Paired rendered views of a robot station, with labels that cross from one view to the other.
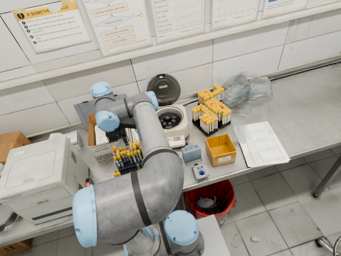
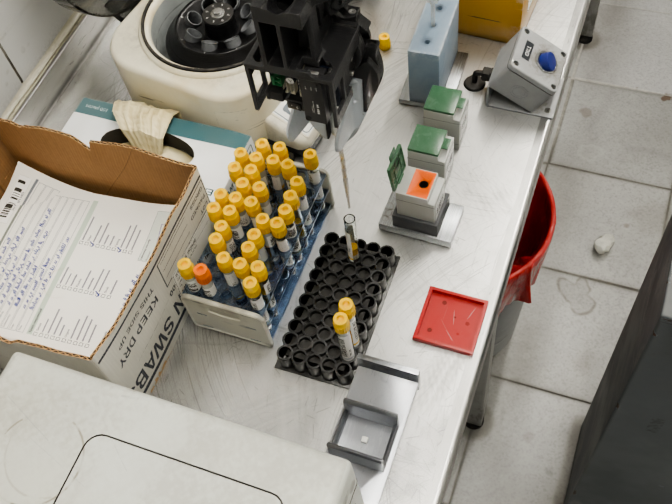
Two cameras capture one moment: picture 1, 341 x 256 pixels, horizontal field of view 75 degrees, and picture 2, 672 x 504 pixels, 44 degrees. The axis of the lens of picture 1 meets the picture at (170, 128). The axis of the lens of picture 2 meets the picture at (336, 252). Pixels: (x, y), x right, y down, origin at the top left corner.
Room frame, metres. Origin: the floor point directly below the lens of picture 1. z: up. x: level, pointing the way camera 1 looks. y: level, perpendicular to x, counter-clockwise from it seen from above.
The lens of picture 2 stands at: (0.42, 0.62, 1.71)
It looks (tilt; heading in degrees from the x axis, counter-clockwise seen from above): 58 degrees down; 307
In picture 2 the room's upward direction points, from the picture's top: 11 degrees counter-clockwise
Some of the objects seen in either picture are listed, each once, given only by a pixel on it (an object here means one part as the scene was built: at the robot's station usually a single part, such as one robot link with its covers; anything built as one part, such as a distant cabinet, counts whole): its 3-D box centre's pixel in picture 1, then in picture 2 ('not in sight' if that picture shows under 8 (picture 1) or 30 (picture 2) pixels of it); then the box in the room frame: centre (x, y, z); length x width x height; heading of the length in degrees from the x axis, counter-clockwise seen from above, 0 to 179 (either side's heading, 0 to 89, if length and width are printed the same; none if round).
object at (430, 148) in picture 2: not in sight; (430, 157); (0.68, 0.05, 0.91); 0.05 x 0.04 x 0.07; 7
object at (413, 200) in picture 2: not in sight; (420, 199); (0.66, 0.12, 0.92); 0.05 x 0.04 x 0.06; 6
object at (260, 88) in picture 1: (259, 85); not in sight; (1.20, -0.67, 0.94); 0.20 x 0.17 x 0.14; 69
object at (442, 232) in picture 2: not in sight; (421, 212); (0.66, 0.12, 0.89); 0.09 x 0.05 x 0.04; 6
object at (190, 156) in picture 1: (191, 153); (433, 53); (0.74, -0.09, 0.92); 0.10 x 0.07 x 0.10; 99
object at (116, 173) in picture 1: (128, 170); (334, 287); (0.70, 0.27, 0.93); 0.17 x 0.09 x 0.11; 98
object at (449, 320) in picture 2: not in sight; (450, 320); (0.58, 0.23, 0.88); 0.07 x 0.07 x 0.01; 7
